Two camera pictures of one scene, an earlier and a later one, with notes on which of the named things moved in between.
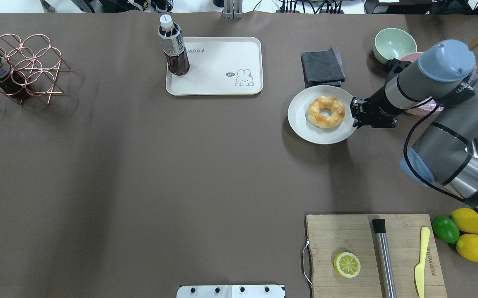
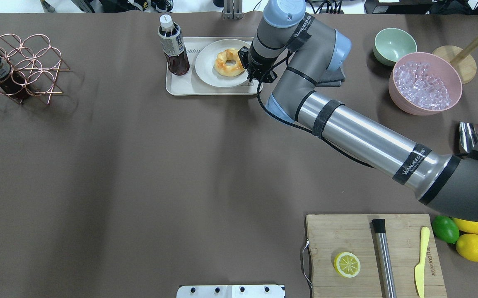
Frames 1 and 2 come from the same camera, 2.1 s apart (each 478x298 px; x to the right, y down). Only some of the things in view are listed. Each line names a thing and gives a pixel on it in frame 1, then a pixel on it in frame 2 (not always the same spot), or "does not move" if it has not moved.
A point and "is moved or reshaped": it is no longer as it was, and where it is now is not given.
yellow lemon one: [469, 221] does not move
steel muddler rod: [387, 285] does not move
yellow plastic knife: [419, 269] does not move
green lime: [445, 229] does not move
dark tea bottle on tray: [173, 46] does not move
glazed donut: [319, 121] is moved or reshaped
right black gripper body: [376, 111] -> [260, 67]
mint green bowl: [391, 43] does not move
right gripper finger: [355, 104] -> [243, 55]
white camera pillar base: [231, 291] does not move
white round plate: [297, 115] is moved or reshaped
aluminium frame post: [233, 9] does not move
